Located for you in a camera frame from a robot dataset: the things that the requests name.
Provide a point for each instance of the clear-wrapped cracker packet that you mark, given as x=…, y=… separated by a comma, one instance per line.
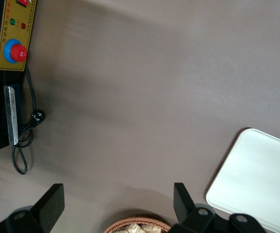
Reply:
x=152, y=229
x=131, y=228

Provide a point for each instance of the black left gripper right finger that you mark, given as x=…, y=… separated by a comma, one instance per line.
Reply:
x=186, y=211

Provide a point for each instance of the red emergency stop button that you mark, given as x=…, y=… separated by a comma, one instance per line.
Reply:
x=17, y=52

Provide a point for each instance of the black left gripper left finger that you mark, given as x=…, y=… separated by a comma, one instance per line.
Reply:
x=48, y=206

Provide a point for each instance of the beige plastic tray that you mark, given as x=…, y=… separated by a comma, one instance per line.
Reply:
x=251, y=182

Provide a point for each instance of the round wicker snack basket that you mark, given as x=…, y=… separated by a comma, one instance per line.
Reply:
x=135, y=220

